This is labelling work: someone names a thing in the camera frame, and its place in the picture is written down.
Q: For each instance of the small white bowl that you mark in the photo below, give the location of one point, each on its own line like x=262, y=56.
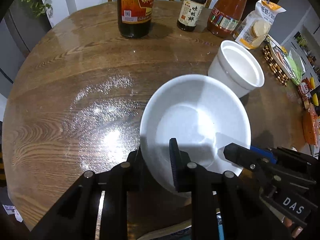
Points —
x=203, y=115

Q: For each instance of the red chili sauce bottle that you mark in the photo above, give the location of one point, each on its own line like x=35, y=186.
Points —
x=225, y=16

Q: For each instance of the white cutlery tray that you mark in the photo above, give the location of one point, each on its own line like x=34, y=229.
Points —
x=281, y=60

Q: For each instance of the lemon half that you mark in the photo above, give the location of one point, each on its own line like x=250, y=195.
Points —
x=315, y=99
x=312, y=83

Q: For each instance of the grey refrigerator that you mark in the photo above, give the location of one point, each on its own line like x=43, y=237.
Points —
x=21, y=31

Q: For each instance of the blue patterned square plate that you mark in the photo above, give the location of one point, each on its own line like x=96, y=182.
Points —
x=178, y=231

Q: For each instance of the flour bag with window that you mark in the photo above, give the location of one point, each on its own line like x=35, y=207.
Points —
x=253, y=30

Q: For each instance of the white ribbed cup outer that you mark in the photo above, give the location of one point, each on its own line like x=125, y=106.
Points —
x=237, y=68

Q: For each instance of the red-lid sauce jar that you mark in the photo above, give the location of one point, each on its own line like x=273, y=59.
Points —
x=304, y=88

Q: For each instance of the vinegar bottle yellow cap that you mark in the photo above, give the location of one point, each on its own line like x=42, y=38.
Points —
x=134, y=17

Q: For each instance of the small soy sauce bottle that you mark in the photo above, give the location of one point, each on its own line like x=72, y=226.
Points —
x=189, y=14

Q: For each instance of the green snack bag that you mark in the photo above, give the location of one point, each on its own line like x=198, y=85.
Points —
x=297, y=66

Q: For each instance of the lemon half lower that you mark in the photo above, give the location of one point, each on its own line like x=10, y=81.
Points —
x=315, y=99

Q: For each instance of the orange strawberry basket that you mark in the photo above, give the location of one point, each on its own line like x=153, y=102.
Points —
x=311, y=126

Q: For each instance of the person's right hand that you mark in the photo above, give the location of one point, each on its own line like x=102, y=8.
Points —
x=293, y=228

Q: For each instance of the lemon half upper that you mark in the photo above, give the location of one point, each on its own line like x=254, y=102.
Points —
x=312, y=83

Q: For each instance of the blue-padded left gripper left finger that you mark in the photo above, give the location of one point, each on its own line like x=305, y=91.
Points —
x=137, y=163

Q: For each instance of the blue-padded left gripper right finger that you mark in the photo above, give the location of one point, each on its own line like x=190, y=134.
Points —
x=181, y=166

